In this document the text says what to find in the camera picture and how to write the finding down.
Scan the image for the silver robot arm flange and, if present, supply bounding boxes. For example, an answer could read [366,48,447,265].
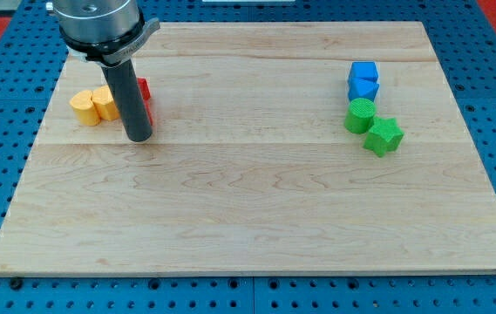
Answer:
[45,0,160,67]

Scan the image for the wooden board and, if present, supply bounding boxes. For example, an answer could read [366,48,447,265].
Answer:
[0,22,496,277]

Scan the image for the red block lower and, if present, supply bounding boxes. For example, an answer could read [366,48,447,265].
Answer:
[143,99,153,126]

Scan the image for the red block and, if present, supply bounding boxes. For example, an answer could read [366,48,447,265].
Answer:
[143,99,153,126]
[137,78,151,100]

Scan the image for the green cylinder block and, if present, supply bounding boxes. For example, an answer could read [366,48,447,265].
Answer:
[343,98,376,134]

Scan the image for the red block upper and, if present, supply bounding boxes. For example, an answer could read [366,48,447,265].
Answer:
[137,78,151,100]

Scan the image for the blue triangle block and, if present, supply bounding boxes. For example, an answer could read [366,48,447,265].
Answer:
[348,78,380,101]

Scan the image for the green star block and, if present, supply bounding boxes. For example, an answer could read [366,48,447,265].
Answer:
[363,116,404,157]

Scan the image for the blue cube block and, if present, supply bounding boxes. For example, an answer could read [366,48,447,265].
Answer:
[348,61,379,83]

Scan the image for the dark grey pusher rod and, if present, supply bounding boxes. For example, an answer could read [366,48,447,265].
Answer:
[102,60,153,142]

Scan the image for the yellow hexagon block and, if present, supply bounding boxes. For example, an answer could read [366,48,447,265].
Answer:
[92,85,119,121]

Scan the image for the yellow heart block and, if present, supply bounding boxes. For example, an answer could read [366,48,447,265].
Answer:
[69,90,100,126]

